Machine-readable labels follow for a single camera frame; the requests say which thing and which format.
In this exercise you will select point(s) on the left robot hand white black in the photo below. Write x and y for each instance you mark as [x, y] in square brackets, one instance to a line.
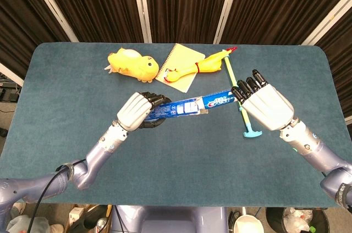
[133, 112]

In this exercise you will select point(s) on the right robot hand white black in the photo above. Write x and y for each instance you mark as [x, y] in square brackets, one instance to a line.
[269, 106]

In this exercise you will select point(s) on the blue toothpaste box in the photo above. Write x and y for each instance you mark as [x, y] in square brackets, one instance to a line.
[176, 109]

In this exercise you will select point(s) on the white blue toothpaste tube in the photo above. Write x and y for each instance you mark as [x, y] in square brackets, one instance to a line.
[220, 99]

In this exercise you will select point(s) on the lavender robot base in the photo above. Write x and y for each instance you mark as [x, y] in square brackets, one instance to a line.
[170, 220]

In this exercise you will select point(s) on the yellow plush dinosaur toy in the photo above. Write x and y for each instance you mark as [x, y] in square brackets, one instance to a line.
[132, 64]

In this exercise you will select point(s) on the green and teal stick tool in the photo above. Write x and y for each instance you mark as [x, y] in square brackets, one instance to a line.
[230, 69]

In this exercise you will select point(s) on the yellow spiral notebook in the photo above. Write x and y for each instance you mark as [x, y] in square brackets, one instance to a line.
[180, 60]

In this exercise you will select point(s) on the yellow rubber chicken toy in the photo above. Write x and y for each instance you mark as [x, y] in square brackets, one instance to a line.
[209, 64]

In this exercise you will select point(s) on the blue table mat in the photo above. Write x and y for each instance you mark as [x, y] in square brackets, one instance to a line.
[192, 167]

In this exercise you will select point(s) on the black trash bin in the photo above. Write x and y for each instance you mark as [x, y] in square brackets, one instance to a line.
[277, 219]

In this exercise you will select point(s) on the black bag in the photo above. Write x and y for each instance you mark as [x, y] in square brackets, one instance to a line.
[90, 220]

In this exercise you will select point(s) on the white bowl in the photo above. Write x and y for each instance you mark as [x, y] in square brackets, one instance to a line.
[248, 224]

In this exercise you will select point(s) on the dark brown pleated curtain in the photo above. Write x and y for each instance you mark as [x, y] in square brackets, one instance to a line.
[181, 2]

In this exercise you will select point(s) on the black floor equipment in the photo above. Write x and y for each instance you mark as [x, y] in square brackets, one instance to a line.
[11, 96]

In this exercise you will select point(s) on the green bottle cap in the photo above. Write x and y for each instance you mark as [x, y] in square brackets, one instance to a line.
[312, 229]

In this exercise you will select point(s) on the white shoe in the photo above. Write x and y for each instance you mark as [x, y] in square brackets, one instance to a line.
[57, 228]

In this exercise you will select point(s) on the clear plastic jug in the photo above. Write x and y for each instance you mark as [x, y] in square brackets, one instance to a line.
[19, 224]

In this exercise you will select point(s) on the white partition post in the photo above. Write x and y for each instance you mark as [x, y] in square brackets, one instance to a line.
[327, 18]
[226, 7]
[11, 75]
[141, 5]
[52, 5]

